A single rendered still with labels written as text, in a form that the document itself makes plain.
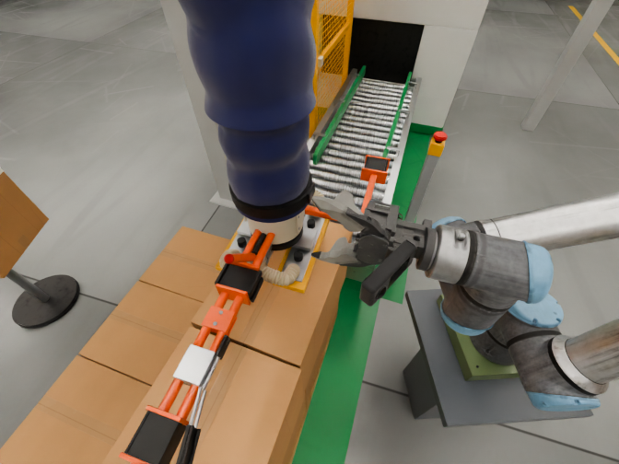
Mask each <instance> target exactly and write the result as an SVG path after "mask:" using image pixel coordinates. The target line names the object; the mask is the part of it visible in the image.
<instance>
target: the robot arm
mask: <svg viewBox="0 0 619 464"><path fill-rule="evenodd" d="M311 200H312V201H313V202H314V203H315V205H316V206H317V208H318V209H319V211H322V212H324V213H326V214H327V215H329V216H330V217H331V218H332V219H335V220H337V221H339V222H340V223H341V224H342V225H343V226H344V228H345V229H346V230H348V231H350V232H360V233H357V234H356V241H357V242H358V243H348V242H347V238H346V237H342V238H338V239H337V240H336V241H335V243H334V244H333V246H332V248H331V249H330V251H328V252H322V251H318V252H312V253H311V256H312V257H313V258H315V259H318V260H320V261H326V262H329V263H333V264H339V265H340V266H348V267H366V266H369V265H377V264H378V265H379V266H378V267H377V268H376V269H375V270H374V271H373V272H372V273H371V274H370V275H369V276H368V277H367V278H365V280H364V281H363V282H362V284H361V289H360V296H359V298H360V299H361V300H362V301H363V302H364V303H366V304H367V305H368V306H370V307H371V306H373V305H374V304H375V303H376V302H377V301H378V299H380V298H382V297H383V296H384V295H385V293H386V291H387V290H388V289H389V288H390V286H391V285H392V284H393V283H394V282H395V281H396V280H397V279H398V278H399V277H400V276H401V274H402V273H403V272H404V271H405V270H406V269H407V268H408V267H409V266H410V265H411V264H412V261H413V258H416V263H415V267H416V269H418V270H422V271H425V275H426V277H427V278H430V279H434V280H438V281H439V284H440V287H441V290H442V293H443V295H444V298H443V300H442V301H441V303H440V314H441V317H442V318H443V320H444V321H445V322H446V323H447V325H448V326H449V327H451V328H452V329H453V330H455V331H457V332H458V333H461V334H464V335H469V336H470V339H471V341H472V343H473V346H474V347H475V349H476V350H477V351H478V352H479V353H480V354H481V355H482V356H483V357H485V358H486V359H488V360H489V361H491V362H493V363H496V364H498V365H515V367H516V369H517V371H518V374H519V376H520V380H521V382H522V384H523V387H524V388H525V390H526V391H525V392H526V393H527V394H528V396H529V398H530V400H531V403H532V405H533V406H534V407H535V408H537V409H539V410H543V411H552V412H567V411H582V410H589V409H595V408H598V407H600V406H601V403H600V400H599V399H598V397H597V396H596V395H599V394H602V393H605V392H606V391H607V390H608V388H609V381H612V380H615V379H618V378H619V318H618V319H615V320H612V321H610V322H608V323H606V324H603V325H601V326H600V327H598V328H595V329H593V330H591V331H587V332H585V333H583V334H580V335H579V336H577V337H575V338H573V337H570V336H567V335H562V333H561V331H560V330H559V329H558V327H557V326H558V325H560V324H561V322H562V320H563V317H564V313H563V309H562V308H561V306H560V305H558V304H557V301H556V300H555V299H554V298H553V297H552V296H550V295H549V294H548V292H549V290H550V288H551V285H552V281H553V276H554V265H553V262H552V258H551V255H550V253H549V252H548V250H552V249H562V248H567V247H572V246H577V245H583V244H588V243H593V242H598V241H604V240H609V239H614V238H619V192H616V193H611V194H606V195H603V196H598V197H593V198H589V199H584V200H580V201H575V202H571V203H563V204H559V205H554V206H549V207H544V208H541V209H536V210H531V211H527V212H523V213H518V214H514V215H505V216H501V217H497V218H492V219H487V220H484V221H483V220H478V221H473V222H469V223H466V221H465V220H464V219H462V218H460V217H458V216H448V217H445V218H442V219H440V220H438V221H437V222H435V223H434V224H433V225H432V220H428V219H424V221H423V223H422V225H421V224H417V223H413V222H408V221H403V215H402V214H400V213H399V208H400V206H398V205H393V204H388V203H381V202H376V201H371V200H369V202H368V205H367V207H366V208H365V211H364V213H362V212H361V211H359V210H358V209H357V208H356V207H355V204H354V198H353V195H352V193H351V192H350V191H347V190H343V191H341V192H340V193H339V194H338V195H337V197H336V198H335V199H334V200H331V199H328V198H324V197H320V196H313V197H312V198H311ZM379 204H380V205H379ZM382 205H384V206H382ZM387 206H389V207H387ZM399 215H401V216H402V218H401V217H399ZM398 218H400V219H401V220H400V219H398Z"/></svg>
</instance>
